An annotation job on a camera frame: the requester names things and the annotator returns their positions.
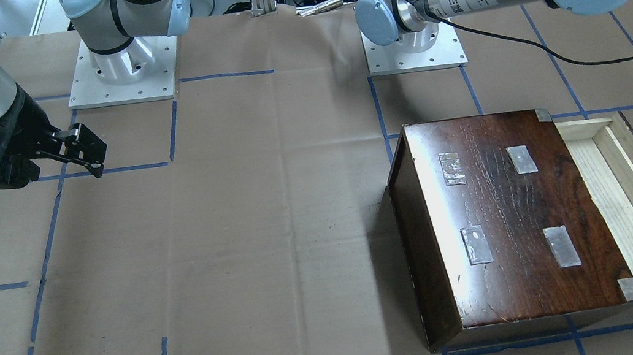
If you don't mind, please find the brown paper table cover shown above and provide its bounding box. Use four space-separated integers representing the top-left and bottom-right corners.
0 7 633 355

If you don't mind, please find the dark wooden cabinet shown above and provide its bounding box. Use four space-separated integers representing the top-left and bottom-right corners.
388 109 633 353

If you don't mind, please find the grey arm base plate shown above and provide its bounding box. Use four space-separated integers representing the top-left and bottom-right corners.
362 23 468 77

